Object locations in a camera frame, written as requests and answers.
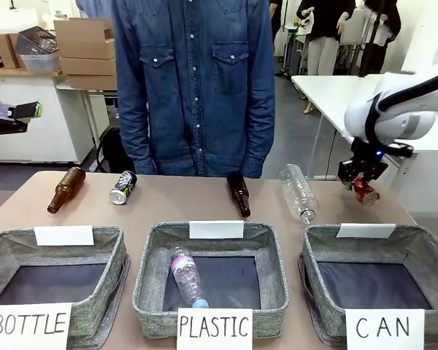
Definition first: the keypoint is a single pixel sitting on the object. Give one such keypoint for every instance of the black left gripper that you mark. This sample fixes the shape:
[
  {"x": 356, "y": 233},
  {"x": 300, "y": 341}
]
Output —
[{"x": 0, "y": 116}]

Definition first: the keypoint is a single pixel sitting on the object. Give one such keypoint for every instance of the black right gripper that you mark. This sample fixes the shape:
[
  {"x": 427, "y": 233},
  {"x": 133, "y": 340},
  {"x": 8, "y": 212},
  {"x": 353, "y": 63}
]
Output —
[{"x": 365, "y": 166}]

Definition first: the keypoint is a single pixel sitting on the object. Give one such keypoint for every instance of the red crushed soda can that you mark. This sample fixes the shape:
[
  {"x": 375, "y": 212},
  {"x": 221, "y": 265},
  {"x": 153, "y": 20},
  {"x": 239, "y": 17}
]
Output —
[{"x": 365, "y": 193}]

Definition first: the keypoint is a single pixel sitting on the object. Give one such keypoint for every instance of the person's left forearm denim sleeve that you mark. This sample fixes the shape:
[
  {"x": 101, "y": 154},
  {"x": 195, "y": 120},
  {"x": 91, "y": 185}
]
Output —
[{"x": 259, "y": 138}]

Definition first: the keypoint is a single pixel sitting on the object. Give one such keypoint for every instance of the person's right forearm denim sleeve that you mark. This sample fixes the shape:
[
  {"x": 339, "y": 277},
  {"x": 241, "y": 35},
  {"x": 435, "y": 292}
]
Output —
[{"x": 135, "y": 138}]

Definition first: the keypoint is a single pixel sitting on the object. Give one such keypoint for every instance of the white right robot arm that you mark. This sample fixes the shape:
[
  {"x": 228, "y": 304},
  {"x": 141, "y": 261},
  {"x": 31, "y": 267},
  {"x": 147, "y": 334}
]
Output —
[{"x": 394, "y": 120}]

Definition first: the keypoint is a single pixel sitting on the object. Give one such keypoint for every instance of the grey basket with CAN sign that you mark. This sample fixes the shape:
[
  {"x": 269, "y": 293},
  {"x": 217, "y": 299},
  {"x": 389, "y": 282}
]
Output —
[{"x": 314, "y": 251}]

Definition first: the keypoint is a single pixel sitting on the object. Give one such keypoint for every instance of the grey basket with PLASTIC sign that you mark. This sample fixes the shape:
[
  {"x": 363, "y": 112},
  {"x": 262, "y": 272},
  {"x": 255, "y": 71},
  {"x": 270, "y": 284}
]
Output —
[{"x": 273, "y": 262}]

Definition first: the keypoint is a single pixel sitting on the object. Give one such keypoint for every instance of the black and green can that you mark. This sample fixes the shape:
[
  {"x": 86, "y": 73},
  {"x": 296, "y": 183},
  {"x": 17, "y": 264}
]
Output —
[{"x": 123, "y": 186}]

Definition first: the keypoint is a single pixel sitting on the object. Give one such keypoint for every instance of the white CAN paper sign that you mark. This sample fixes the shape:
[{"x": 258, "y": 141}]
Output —
[{"x": 384, "y": 328}]

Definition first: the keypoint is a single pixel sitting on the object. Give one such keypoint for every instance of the grey basket with BOTTLE sign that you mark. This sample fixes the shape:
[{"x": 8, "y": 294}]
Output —
[{"x": 109, "y": 255}]

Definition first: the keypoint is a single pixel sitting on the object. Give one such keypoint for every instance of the white cabinet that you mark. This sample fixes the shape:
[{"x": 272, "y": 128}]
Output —
[{"x": 40, "y": 120}]

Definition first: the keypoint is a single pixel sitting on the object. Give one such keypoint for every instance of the blank white card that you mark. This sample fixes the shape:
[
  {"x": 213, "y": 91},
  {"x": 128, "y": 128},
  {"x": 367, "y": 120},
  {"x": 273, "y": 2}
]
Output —
[
  {"x": 64, "y": 236},
  {"x": 216, "y": 229},
  {"x": 365, "y": 230}
]

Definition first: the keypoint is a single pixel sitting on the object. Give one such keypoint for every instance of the clear label-free plastic bottle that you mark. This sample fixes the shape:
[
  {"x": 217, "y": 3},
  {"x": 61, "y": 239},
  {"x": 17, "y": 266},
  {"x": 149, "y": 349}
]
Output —
[{"x": 299, "y": 193}]

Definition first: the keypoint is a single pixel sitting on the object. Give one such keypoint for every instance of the clear plastic storage bin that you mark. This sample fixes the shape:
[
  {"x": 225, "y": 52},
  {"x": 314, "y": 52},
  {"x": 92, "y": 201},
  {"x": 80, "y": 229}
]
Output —
[{"x": 40, "y": 53}]

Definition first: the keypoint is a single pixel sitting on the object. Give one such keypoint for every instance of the small cardboard box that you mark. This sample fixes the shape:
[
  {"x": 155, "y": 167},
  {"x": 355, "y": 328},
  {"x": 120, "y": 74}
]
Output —
[{"x": 7, "y": 51}]

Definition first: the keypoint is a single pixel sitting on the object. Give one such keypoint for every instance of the flat cardboard box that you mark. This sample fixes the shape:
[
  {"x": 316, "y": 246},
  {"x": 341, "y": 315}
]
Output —
[
  {"x": 93, "y": 82},
  {"x": 89, "y": 66}
]

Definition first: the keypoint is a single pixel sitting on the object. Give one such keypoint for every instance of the light brown glass bottle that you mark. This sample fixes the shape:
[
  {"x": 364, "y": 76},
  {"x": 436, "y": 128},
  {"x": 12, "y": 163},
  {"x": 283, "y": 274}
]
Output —
[{"x": 67, "y": 187}]

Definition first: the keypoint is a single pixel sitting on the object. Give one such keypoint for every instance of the black backpack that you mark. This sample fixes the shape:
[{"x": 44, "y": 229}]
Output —
[{"x": 113, "y": 153}]

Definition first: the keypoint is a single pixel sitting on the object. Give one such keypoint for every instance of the white background table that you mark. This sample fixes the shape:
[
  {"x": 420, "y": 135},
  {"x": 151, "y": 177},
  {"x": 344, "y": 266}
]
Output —
[{"x": 325, "y": 91}]

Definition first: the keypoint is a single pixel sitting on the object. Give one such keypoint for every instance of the large open cardboard box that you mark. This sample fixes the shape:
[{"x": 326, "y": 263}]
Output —
[{"x": 84, "y": 40}]

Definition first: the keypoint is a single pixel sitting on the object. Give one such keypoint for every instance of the dark brown glass bottle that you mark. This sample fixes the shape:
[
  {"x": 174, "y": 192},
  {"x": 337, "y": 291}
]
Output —
[{"x": 239, "y": 193}]

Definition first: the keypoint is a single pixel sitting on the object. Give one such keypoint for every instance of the black tripod pole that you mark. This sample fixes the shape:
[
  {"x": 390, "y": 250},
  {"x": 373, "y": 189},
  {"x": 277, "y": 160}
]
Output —
[{"x": 370, "y": 40}]

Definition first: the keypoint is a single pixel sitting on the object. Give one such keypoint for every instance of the bystander in black clothes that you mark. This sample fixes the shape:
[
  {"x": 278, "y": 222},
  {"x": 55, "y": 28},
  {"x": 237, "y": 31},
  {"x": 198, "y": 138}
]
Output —
[{"x": 385, "y": 33}]

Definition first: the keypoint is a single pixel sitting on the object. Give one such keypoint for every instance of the bystander in beige trousers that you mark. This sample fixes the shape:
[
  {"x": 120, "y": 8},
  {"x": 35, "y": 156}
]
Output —
[{"x": 323, "y": 33}]

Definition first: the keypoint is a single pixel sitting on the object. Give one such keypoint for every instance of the person in denim shirt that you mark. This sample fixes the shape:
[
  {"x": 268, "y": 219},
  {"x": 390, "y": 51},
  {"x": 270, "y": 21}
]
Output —
[{"x": 195, "y": 91}]

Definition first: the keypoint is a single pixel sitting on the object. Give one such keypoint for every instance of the pink label plastic bottle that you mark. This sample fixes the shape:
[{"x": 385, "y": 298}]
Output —
[{"x": 186, "y": 277}]

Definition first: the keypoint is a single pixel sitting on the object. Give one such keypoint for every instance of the white PLASTIC paper sign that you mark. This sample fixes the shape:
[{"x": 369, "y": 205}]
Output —
[{"x": 214, "y": 328}]

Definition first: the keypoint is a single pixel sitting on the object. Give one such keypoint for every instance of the white BOTTLE paper sign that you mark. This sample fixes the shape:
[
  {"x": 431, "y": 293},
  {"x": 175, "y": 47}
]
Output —
[{"x": 29, "y": 326}]

